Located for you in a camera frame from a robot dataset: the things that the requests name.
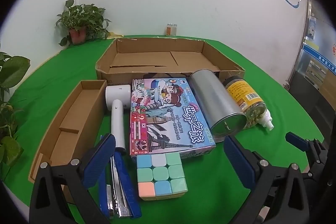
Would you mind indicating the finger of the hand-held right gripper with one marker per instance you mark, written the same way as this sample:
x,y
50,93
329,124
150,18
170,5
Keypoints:
x,y
296,140

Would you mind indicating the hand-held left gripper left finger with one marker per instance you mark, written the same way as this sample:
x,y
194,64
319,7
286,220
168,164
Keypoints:
x,y
101,158

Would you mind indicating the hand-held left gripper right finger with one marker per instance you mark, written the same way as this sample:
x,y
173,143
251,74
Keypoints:
x,y
236,158

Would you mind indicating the blue stapler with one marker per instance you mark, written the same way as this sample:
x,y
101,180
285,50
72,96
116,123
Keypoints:
x,y
124,182

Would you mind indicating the white spray bottle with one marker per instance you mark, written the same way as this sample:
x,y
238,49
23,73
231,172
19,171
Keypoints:
x,y
266,121

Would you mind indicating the white hair dryer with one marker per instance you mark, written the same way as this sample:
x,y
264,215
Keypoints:
x,y
116,119

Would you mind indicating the pastel puzzle cube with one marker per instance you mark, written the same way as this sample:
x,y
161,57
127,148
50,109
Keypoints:
x,y
160,174

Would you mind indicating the yellow label clear jar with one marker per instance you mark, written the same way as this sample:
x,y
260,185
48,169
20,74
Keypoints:
x,y
244,95

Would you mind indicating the silver metal can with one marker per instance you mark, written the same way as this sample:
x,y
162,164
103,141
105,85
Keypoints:
x,y
215,98

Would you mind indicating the colourful board game box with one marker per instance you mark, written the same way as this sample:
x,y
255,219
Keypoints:
x,y
162,119

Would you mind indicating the large cardboard box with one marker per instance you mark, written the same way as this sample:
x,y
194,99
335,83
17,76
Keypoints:
x,y
147,56

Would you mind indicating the narrow open cardboard box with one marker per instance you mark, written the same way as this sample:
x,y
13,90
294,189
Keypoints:
x,y
78,108

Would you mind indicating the glass door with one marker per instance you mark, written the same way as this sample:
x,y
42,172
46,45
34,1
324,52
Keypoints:
x,y
315,69

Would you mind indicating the green tablecloth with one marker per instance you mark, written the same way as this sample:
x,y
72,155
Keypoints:
x,y
52,77

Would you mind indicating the yellow paper sheet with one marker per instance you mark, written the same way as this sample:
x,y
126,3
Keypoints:
x,y
115,35

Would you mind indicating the large-leaf green plant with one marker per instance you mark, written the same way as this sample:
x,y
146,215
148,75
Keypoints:
x,y
13,69

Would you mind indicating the potted plant in red pot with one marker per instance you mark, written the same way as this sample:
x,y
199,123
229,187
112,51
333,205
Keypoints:
x,y
78,19

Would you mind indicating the small glass jar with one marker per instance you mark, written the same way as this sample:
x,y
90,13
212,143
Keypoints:
x,y
171,29

